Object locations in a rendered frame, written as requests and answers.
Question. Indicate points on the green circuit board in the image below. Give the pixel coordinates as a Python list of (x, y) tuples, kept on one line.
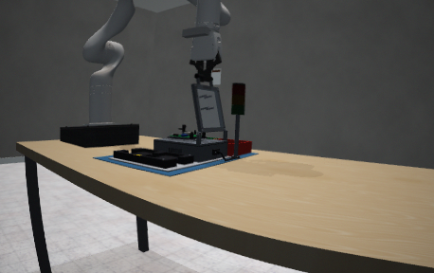
[(187, 134)]

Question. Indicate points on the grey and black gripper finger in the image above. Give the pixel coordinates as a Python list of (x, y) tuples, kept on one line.
[(209, 66), (200, 68)]

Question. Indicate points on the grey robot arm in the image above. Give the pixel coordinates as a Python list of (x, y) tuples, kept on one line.
[(210, 14)]

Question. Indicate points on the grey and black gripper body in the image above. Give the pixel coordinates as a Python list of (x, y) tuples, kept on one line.
[(206, 47)]

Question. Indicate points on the red bin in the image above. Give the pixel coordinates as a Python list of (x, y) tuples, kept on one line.
[(244, 147)]

